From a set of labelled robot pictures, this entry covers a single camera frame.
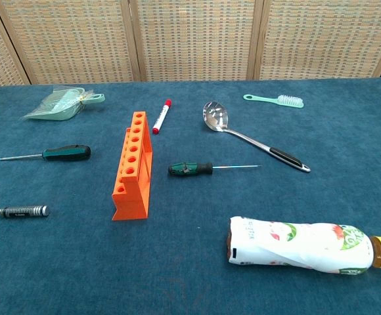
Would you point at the black knurled metal screwdriver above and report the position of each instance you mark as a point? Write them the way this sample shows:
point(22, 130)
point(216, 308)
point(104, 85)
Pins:
point(23, 211)

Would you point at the orange tool holder rack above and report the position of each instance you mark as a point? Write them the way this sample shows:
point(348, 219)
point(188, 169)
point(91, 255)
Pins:
point(134, 197)

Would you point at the green black slim screwdriver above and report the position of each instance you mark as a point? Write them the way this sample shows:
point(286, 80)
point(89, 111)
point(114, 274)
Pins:
point(190, 168)

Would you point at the slotted steel serving spoon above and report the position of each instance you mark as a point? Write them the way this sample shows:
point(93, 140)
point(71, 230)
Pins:
point(215, 116)

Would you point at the white marker red cap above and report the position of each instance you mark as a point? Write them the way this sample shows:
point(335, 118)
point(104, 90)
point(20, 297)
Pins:
point(162, 117)

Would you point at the mint green brush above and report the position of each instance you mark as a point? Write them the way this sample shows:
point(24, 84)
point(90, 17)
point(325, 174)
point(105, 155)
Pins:
point(289, 101)

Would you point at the woven folding screen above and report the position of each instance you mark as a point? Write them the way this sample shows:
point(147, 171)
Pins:
point(193, 39)

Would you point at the tea bottle yellow cap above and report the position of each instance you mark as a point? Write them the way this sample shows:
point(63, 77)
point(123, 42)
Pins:
point(292, 244)

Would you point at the blue felt table cover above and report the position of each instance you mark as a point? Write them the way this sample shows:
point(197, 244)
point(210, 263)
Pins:
point(79, 262)

